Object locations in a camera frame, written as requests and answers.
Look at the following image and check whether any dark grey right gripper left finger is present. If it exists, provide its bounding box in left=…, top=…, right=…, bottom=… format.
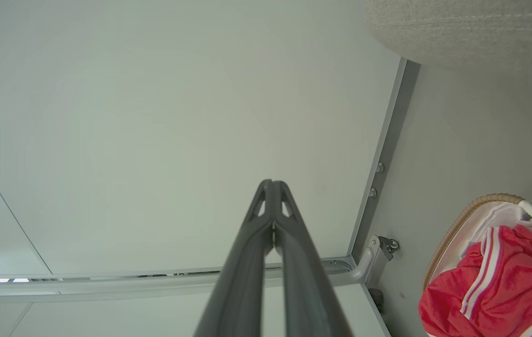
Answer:
left=194, top=179, right=274, bottom=337

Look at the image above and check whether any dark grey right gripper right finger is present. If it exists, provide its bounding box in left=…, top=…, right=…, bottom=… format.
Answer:
left=273, top=180, right=353, bottom=337

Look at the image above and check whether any red shirt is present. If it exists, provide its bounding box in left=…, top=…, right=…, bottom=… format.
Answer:
left=418, top=224, right=532, bottom=337

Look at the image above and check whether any grey fabric sofa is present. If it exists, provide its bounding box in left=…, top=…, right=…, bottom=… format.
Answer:
left=364, top=0, right=532, bottom=79

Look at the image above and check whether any black foot caster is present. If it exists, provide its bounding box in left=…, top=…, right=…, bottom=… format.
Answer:
left=378, top=236, right=400, bottom=262

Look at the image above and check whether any wicker laundry basket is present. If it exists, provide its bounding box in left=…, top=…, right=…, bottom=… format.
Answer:
left=423, top=193, right=526, bottom=292

